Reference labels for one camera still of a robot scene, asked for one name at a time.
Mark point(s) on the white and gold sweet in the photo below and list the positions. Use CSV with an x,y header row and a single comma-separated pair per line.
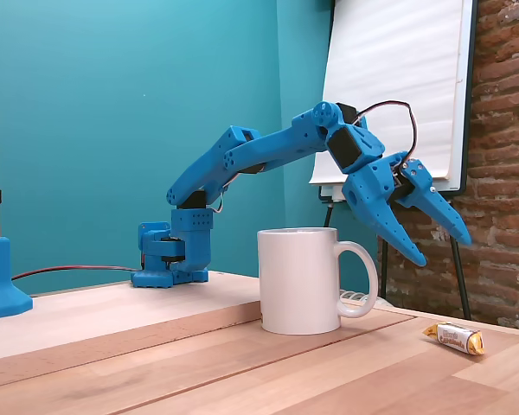
x,y
454,338

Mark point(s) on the white flip chart easel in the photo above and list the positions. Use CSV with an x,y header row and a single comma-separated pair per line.
x,y
393,86

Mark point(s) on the white ceramic mug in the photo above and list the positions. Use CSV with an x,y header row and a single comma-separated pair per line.
x,y
298,281

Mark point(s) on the blue printed pole base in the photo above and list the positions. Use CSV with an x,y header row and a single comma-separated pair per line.
x,y
0,281

